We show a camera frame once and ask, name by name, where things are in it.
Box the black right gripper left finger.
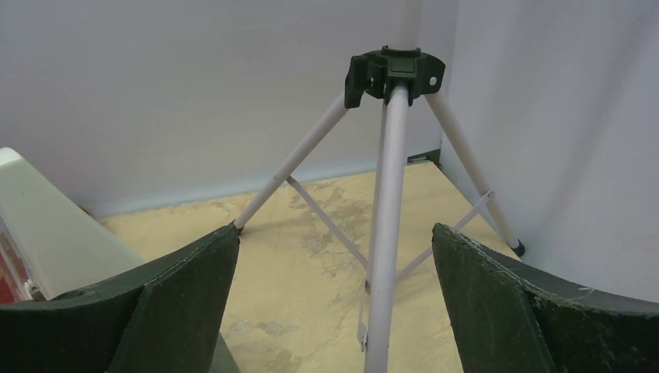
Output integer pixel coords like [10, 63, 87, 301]
[1, 225, 240, 372]

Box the white metronome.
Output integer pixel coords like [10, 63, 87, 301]
[1, 148, 145, 303]

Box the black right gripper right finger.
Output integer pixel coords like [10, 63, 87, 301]
[432, 223, 658, 372]

